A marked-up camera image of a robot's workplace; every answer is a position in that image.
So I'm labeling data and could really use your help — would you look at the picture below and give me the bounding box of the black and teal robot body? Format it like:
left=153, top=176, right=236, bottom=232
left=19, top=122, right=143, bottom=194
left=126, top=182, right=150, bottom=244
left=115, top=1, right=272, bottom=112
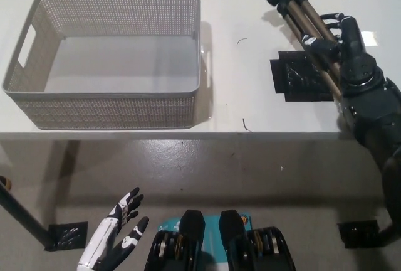
left=144, top=209, right=297, bottom=271

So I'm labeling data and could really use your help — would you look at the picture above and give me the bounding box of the black and white right hand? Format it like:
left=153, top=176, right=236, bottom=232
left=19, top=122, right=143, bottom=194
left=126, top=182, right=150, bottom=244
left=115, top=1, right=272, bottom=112
left=299, top=11, right=371, bottom=65

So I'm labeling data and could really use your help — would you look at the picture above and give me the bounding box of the bronze and black tripod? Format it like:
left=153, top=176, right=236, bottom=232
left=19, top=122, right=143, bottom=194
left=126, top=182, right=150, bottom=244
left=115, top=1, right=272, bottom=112
left=256, top=0, right=344, bottom=100

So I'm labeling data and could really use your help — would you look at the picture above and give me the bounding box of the black curved table leg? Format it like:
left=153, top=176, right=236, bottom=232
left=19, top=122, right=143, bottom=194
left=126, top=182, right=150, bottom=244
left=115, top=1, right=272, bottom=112
left=375, top=214, right=400, bottom=248

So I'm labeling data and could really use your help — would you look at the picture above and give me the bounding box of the black slanted table leg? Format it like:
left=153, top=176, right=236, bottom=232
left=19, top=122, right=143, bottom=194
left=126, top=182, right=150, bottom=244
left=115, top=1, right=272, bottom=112
left=0, top=183, right=53, bottom=247

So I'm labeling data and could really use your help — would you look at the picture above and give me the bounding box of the grey perforated rectangular basket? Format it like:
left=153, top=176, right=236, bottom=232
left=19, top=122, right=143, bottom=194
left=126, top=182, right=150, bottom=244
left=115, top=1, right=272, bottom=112
left=2, top=0, right=202, bottom=131

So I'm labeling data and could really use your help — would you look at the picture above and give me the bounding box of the white and black left hand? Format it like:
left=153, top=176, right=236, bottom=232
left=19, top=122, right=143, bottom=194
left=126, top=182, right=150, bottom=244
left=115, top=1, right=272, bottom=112
left=76, top=186, right=150, bottom=271

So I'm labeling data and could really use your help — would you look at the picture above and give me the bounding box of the black tape patch on table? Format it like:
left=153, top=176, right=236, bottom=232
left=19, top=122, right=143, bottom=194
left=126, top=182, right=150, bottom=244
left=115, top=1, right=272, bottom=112
left=269, top=50, right=341, bottom=103

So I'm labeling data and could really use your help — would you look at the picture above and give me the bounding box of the black floor tape patch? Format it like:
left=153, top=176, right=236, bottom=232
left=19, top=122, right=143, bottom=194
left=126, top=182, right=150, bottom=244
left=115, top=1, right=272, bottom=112
left=46, top=220, right=89, bottom=252
left=337, top=220, right=382, bottom=250

